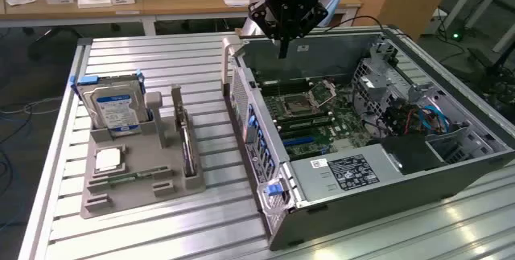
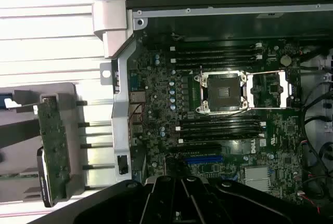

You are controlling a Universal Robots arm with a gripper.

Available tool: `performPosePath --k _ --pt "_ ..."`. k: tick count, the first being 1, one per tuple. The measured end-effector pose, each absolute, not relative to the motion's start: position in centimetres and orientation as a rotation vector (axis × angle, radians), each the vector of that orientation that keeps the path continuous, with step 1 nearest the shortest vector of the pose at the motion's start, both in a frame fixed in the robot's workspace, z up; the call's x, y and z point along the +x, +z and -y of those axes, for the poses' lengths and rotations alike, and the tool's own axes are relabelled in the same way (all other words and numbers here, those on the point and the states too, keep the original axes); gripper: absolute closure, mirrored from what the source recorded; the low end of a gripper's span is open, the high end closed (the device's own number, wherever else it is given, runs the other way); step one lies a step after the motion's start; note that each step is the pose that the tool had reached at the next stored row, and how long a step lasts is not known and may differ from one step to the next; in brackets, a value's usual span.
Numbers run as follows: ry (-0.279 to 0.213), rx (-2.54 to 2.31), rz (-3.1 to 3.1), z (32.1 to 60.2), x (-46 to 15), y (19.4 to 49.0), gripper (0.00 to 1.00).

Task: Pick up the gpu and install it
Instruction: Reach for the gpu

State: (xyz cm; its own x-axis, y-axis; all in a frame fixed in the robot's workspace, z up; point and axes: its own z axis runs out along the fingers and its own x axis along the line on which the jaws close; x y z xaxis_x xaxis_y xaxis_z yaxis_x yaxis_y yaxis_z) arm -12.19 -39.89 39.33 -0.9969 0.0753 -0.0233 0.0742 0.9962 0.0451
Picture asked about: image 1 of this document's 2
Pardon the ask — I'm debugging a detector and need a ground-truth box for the black floor equipment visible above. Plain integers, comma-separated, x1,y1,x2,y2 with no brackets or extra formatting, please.
465,46,515,107

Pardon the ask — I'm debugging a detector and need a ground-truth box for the black office chair base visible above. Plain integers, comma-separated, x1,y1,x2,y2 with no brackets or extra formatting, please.
21,26,83,60

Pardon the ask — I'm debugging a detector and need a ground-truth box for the low-profile graphics card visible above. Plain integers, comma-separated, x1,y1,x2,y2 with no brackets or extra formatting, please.
169,84,201,180

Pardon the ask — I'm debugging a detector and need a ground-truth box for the metal socket cover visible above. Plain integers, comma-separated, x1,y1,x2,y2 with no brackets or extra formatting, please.
306,79,340,107

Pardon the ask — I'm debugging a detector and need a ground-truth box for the grey power supply unit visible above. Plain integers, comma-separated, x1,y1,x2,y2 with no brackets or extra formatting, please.
288,143,404,210

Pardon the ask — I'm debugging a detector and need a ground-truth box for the black wire bundle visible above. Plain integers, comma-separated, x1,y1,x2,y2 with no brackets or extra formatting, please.
380,106,422,136

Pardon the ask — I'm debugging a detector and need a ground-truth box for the silver chipset heatsink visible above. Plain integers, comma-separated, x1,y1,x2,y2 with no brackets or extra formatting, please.
333,138,362,150

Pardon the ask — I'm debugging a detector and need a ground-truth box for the blue expansion slot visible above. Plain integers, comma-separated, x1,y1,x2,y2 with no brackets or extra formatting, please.
282,137,316,147

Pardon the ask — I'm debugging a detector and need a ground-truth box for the hard disk in blue caddy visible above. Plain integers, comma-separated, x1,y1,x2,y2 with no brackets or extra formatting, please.
69,69,147,138

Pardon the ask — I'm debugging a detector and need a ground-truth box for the blue data wire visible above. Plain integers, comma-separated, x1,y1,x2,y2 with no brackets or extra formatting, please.
420,104,450,135

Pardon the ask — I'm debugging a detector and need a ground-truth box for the black RAM slot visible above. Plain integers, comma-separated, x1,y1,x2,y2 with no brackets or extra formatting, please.
278,122,337,131
277,117,336,127
276,113,333,122
258,82,312,89
258,84,313,91
280,127,322,136
256,78,310,84
257,80,310,87

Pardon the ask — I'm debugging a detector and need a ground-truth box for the CPU socket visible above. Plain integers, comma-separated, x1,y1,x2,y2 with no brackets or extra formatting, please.
282,93,322,118

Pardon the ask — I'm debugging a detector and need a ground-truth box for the perforated metal disk bay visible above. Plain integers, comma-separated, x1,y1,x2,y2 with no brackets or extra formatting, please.
348,57,437,134

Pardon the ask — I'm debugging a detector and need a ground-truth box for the black power cable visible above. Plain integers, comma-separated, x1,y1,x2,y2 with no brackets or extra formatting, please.
321,15,389,33

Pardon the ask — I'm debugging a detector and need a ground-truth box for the green motherboard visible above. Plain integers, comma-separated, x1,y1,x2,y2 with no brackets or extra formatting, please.
252,71,389,162

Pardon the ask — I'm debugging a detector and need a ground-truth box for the silver CPU chip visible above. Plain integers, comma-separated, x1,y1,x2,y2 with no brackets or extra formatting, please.
94,148,123,174

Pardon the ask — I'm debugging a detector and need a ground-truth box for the grey open PC case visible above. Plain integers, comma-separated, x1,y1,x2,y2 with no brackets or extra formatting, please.
221,24,515,252

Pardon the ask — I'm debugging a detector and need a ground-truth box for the open metal disk bay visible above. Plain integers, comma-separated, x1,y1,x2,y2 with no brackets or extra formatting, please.
425,119,505,166

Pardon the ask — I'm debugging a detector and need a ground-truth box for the blue floor cable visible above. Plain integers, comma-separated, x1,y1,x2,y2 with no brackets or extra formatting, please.
0,112,33,233

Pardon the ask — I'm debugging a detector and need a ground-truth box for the white floor cable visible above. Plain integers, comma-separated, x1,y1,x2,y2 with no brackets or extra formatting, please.
0,97,61,115

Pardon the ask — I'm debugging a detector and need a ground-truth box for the red data wire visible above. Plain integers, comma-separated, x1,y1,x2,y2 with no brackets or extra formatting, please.
404,109,416,135

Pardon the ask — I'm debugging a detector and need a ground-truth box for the black plastic shroud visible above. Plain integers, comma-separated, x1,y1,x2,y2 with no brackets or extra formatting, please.
378,134,445,177

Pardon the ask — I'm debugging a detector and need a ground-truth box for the green RAM stick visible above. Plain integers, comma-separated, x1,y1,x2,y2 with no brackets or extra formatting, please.
103,166,169,185

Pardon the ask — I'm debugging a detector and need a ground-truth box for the grey parts rack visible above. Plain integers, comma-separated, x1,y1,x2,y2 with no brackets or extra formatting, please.
78,90,207,220

